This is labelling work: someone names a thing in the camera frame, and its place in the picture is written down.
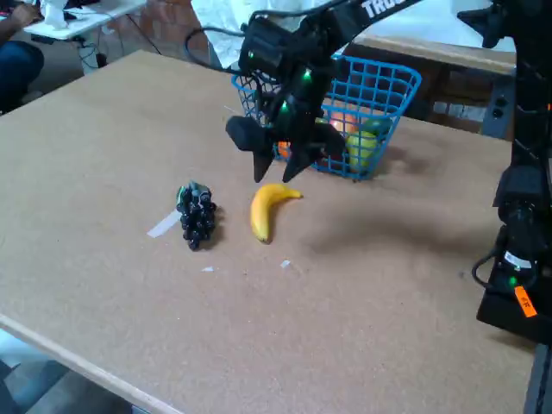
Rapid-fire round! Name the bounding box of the yellow toy banana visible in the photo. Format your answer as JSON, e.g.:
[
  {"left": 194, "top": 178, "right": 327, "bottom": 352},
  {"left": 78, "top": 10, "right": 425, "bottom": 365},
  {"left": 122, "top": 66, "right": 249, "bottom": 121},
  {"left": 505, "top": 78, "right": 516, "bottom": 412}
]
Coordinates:
[{"left": 250, "top": 183, "right": 304, "bottom": 245}]

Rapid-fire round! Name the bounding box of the person's right hand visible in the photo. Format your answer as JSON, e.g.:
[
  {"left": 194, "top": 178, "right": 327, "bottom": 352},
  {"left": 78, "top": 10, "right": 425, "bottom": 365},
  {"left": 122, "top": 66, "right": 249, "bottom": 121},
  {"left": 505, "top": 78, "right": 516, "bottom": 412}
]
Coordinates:
[{"left": 9, "top": 3, "right": 45, "bottom": 26}]

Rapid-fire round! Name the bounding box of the pink peach toy fruit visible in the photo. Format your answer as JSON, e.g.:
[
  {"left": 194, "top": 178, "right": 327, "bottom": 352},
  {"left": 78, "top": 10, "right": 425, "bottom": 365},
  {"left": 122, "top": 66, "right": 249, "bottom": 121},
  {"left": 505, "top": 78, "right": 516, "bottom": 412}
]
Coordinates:
[{"left": 328, "top": 111, "right": 360, "bottom": 135}]

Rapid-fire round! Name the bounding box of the light green round toy fruit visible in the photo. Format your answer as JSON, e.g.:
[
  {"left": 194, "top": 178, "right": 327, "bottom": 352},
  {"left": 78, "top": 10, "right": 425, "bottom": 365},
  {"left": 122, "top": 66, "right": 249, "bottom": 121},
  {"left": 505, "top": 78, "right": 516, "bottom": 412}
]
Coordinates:
[{"left": 346, "top": 129, "right": 380, "bottom": 174}]

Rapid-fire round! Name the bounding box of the dark green toy fruit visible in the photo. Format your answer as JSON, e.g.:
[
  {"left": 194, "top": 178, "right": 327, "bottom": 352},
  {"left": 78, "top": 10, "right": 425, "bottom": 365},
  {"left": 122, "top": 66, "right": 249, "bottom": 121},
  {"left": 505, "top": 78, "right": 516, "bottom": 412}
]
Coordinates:
[{"left": 361, "top": 117, "right": 392, "bottom": 138}]

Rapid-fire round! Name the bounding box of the black toy grape bunch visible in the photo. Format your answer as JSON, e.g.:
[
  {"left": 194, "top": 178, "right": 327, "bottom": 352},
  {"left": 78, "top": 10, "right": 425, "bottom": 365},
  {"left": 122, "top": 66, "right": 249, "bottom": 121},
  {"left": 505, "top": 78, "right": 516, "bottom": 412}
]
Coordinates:
[{"left": 175, "top": 179, "right": 218, "bottom": 252}]

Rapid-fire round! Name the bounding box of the long white tape strip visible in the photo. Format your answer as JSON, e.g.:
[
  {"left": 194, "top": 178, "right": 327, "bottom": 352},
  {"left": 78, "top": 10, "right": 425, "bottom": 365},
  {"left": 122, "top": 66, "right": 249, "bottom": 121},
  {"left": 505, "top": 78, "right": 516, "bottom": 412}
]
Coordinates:
[{"left": 146, "top": 210, "right": 183, "bottom": 240}]

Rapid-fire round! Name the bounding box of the white plastic sheet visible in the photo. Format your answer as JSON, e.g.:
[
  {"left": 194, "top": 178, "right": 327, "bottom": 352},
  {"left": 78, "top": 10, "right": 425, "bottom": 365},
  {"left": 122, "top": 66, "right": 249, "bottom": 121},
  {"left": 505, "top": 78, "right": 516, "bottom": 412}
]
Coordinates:
[{"left": 191, "top": 0, "right": 518, "bottom": 70}]

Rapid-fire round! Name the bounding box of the white desk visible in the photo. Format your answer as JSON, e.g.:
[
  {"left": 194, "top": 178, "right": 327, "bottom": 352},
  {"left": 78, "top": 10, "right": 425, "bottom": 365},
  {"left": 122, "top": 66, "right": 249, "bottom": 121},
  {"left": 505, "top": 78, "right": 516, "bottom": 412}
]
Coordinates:
[{"left": 22, "top": 0, "right": 148, "bottom": 74}]

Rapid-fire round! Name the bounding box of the white crumpled paper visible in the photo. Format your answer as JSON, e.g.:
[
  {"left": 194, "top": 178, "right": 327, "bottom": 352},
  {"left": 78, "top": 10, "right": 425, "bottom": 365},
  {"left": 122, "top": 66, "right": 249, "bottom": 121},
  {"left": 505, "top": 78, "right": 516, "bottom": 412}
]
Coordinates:
[{"left": 40, "top": 0, "right": 72, "bottom": 30}]

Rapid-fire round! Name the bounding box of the person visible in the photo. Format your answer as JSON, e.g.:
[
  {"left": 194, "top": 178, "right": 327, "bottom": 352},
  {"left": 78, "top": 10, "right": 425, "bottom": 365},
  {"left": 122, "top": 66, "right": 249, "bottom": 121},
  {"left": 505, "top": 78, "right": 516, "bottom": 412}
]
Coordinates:
[{"left": 0, "top": 3, "right": 46, "bottom": 115}]

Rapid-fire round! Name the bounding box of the black camera box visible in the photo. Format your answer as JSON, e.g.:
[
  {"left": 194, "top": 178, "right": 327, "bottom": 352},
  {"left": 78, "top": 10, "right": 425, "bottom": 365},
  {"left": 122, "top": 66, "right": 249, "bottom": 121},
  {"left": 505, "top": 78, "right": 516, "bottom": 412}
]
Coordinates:
[{"left": 238, "top": 11, "right": 295, "bottom": 84}]

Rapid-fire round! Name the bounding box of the blue wire basket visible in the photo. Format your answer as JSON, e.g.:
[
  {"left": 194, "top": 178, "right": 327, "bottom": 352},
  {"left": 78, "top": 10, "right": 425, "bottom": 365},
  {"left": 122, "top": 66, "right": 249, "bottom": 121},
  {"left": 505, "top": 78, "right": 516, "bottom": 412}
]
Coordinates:
[{"left": 231, "top": 53, "right": 423, "bottom": 181}]

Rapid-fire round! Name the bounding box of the looped black camera cable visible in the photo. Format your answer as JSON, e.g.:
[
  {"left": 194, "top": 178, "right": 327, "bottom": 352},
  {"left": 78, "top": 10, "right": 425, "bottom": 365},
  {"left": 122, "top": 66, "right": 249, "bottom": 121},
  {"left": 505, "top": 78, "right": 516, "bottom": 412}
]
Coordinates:
[{"left": 185, "top": 25, "right": 260, "bottom": 111}]

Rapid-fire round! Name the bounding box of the black base cable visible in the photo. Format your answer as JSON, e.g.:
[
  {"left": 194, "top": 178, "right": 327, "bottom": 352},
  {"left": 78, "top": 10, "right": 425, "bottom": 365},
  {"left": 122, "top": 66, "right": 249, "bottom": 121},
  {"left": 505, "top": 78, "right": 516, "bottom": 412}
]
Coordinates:
[{"left": 471, "top": 247, "right": 504, "bottom": 286}]

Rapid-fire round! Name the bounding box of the black metal frame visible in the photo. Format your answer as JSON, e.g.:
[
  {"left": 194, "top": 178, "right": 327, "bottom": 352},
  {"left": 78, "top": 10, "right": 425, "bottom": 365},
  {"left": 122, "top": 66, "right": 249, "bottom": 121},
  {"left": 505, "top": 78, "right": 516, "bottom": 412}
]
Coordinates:
[{"left": 522, "top": 342, "right": 552, "bottom": 414}]

